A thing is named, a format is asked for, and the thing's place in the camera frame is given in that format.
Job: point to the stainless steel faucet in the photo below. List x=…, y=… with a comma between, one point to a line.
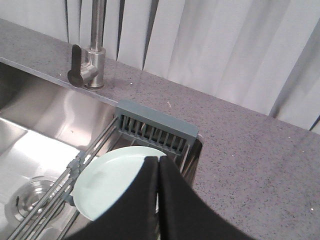
x=90, y=74

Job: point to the stainless steel sink basin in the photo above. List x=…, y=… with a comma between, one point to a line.
x=43, y=126

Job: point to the grey wire dish drying rack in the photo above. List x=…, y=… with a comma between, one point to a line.
x=53, y=209

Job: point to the mint green round plate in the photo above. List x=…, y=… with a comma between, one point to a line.
x=107, y=177

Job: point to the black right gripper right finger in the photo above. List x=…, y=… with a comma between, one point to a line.
x=182, y=213

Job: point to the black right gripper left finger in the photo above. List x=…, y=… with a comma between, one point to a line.
x=133, y=215

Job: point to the round steel sink drain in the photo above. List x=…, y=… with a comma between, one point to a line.
x=25, y=198

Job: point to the white pleated curtain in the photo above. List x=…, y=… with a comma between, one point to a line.
x=263, y=55

